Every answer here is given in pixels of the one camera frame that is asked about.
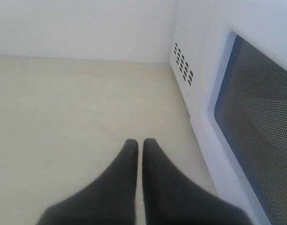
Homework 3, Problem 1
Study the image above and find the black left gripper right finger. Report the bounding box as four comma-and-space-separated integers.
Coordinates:
142, 138, 250, 225

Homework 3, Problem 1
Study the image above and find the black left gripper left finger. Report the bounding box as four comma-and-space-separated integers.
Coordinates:
37, 139, 138, 225

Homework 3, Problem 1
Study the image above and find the white microwave door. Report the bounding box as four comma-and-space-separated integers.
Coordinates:
193, 36, 287, 225

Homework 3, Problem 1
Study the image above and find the white Midea microwave body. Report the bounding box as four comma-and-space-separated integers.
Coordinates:
169, 0, 287, 127

